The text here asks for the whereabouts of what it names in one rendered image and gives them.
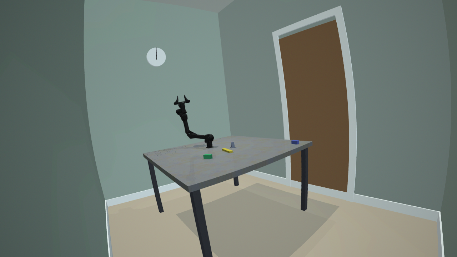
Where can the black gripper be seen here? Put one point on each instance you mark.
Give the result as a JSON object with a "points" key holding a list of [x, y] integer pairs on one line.
{"points": [[182, 104]]}

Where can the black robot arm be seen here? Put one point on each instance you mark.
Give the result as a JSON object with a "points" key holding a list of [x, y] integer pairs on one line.
{"points": [[208, 138]]}

